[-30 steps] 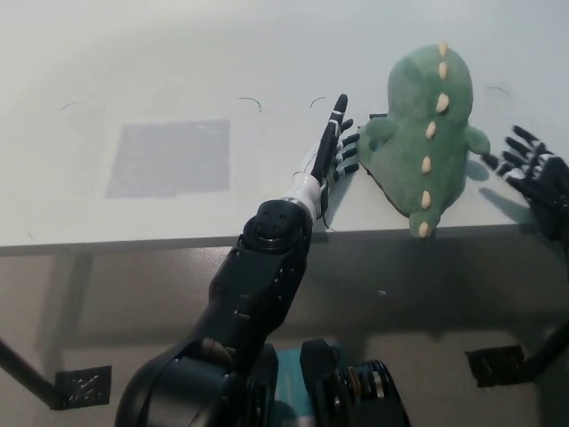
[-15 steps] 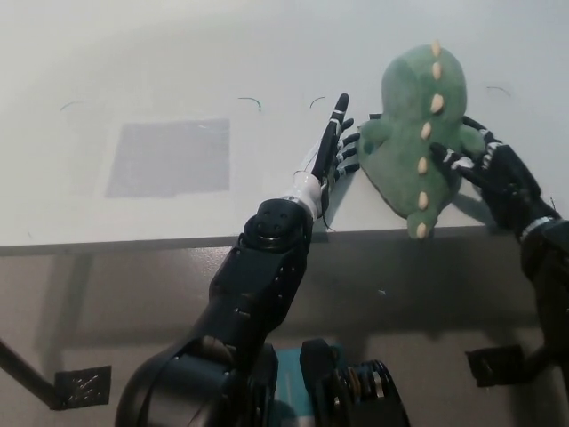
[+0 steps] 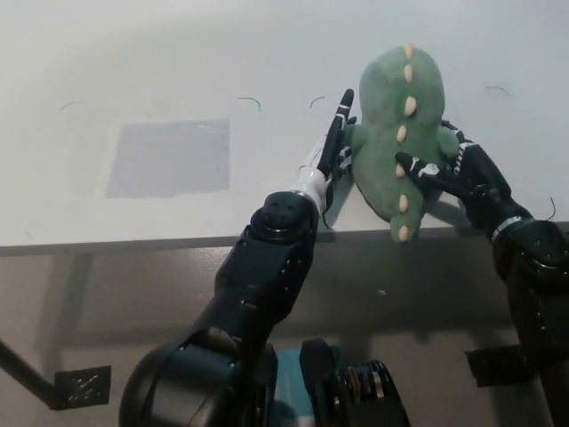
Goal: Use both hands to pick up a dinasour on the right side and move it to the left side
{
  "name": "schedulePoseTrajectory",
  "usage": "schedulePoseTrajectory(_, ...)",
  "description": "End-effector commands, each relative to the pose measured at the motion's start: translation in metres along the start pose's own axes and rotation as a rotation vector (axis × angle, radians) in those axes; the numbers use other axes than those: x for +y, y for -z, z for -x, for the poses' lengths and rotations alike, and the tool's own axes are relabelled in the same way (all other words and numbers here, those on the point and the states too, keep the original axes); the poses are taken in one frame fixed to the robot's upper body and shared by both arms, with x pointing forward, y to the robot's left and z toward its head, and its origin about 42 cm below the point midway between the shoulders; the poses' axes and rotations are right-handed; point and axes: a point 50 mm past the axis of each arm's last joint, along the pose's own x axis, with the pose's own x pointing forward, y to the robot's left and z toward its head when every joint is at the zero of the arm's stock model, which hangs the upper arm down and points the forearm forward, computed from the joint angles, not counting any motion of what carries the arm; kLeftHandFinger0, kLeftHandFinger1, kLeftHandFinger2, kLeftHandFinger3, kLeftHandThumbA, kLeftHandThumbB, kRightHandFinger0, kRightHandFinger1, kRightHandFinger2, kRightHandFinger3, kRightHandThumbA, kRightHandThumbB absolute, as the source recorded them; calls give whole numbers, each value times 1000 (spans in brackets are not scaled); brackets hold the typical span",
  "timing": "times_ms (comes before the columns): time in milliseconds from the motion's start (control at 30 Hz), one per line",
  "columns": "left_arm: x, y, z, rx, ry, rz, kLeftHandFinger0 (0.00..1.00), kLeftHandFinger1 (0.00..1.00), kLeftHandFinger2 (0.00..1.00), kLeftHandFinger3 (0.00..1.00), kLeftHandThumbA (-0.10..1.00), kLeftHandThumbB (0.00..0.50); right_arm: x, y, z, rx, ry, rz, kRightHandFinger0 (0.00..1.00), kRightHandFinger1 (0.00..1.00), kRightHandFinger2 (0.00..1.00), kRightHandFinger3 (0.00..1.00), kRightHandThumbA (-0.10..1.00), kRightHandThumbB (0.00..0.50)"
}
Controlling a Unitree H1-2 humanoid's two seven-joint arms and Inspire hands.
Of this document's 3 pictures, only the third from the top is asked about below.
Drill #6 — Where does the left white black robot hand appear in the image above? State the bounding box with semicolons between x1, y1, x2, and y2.
294;88;358;214

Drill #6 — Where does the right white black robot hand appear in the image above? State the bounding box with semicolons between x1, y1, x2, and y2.
395;117;535;242

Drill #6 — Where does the green plush dinosaur toy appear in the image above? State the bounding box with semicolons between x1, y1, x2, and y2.
344;42;460;245

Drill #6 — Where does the grey tape square patch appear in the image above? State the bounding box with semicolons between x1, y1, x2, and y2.
103;117;232;200

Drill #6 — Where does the black table leg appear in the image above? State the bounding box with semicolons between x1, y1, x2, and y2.
0;338;61;409

